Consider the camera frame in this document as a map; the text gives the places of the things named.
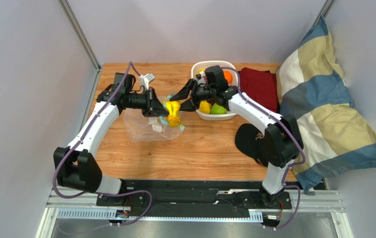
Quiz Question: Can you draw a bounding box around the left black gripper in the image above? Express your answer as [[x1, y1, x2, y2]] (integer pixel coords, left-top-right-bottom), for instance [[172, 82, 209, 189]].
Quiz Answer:
[[126, 88, 170, 119]]

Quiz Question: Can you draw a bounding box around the yellow banana bunch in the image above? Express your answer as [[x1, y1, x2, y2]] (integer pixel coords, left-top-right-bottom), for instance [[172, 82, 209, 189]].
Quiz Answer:
[[165, 101, 181, 127]]

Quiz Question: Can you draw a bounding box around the clear zip top bag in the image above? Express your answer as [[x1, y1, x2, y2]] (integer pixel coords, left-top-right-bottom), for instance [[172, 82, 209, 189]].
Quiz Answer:
[[123, 96, 185, 142]]

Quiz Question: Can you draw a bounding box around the green lime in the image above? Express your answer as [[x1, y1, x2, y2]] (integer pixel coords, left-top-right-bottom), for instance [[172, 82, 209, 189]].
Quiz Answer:
[[211, 103, 227, 115]]

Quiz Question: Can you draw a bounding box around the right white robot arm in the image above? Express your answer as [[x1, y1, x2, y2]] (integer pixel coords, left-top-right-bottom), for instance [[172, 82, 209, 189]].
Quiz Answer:
[[170, 65, 306, 195]]

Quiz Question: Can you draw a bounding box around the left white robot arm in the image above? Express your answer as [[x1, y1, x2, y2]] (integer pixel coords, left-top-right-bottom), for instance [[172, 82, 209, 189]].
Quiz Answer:
[[53, 73, 168, 194]]

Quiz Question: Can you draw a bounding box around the yellow lemon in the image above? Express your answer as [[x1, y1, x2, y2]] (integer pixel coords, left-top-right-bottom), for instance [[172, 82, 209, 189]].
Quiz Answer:
[[198, 101, 212, 115]]

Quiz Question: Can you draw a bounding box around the orange fruit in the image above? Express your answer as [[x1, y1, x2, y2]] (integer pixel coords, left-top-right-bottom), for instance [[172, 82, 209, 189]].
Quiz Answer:
[[223, 70, 233, 85]]

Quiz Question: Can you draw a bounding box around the white plastic basket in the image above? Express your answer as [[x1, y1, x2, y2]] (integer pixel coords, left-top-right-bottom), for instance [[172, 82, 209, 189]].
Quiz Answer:
[[191, 60, 239, 121]]

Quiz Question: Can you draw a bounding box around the black baseball cap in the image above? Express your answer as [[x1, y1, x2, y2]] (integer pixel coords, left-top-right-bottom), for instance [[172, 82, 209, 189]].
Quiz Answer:
[[234, 123, 269, 167]]

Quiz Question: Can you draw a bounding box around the folded red cloth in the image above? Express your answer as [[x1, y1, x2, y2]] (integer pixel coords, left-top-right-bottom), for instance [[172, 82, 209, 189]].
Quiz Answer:
[[239, 67, 279, 113]]

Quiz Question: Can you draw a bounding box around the striped blue yellow pillow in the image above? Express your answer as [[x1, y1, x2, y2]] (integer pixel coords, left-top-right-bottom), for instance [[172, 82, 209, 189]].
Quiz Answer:
[[276, 17, 376, 192]]

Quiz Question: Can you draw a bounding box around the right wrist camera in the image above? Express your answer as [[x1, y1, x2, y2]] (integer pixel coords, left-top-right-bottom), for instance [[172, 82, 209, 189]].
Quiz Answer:
[[196, 72, 208, 85]]

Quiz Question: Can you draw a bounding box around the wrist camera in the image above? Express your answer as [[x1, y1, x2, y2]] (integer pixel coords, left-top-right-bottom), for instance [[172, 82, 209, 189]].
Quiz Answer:
[[138, 73, 156, 92], [196, 72, 208, 85]]

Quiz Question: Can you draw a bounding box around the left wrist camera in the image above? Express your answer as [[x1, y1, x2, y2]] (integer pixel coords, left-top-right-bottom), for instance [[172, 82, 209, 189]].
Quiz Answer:
[[138, 73, 156, 92]]

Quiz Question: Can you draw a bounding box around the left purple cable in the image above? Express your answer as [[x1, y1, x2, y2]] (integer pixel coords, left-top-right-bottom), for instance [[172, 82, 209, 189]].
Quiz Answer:
[[52, 61, 153, 228]]

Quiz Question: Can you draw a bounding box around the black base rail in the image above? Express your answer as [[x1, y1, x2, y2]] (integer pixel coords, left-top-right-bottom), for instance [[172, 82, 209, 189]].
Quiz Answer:
[[96, 179, 292, 219]]

